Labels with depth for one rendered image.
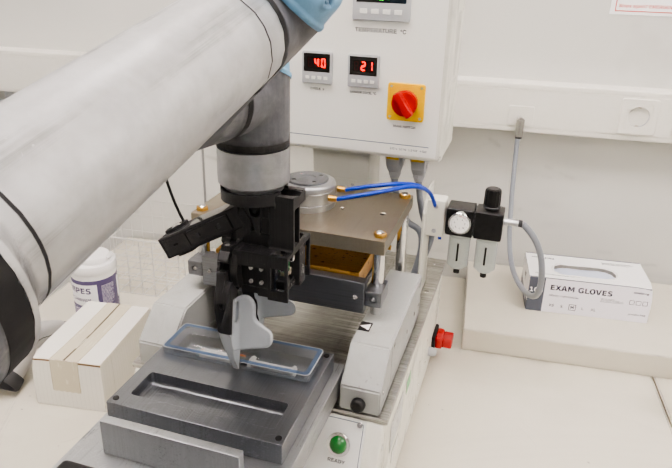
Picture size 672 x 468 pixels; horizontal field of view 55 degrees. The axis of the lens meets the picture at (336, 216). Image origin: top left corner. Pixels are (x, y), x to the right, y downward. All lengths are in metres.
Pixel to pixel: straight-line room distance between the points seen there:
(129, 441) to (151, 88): 0.44
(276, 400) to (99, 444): 0.18
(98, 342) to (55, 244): 0.87
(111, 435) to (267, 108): 0.35
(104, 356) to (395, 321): 0.49
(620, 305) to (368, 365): 0.69
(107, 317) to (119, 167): 0.92
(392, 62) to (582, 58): 0.55
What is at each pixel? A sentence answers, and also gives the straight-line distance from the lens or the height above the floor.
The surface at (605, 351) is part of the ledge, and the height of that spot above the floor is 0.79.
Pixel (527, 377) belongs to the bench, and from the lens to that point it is 1.22.
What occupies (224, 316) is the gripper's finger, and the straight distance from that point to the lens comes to 0.70.
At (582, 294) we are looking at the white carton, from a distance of 1.33.
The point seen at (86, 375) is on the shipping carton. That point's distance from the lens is 1.10.
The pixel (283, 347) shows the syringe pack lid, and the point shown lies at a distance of 0.78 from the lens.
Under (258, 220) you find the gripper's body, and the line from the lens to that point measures 0.68.
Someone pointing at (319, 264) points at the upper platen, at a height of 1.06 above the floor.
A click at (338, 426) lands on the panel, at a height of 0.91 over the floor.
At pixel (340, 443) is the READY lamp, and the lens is 0.81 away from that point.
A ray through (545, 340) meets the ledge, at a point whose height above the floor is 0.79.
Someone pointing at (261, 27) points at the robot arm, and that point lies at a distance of 0.42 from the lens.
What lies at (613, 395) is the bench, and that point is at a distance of 1.24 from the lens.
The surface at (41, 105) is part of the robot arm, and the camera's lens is 0.30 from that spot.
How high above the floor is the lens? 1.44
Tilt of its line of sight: 22 degrees down
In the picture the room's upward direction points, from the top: 2 degrees clockwise
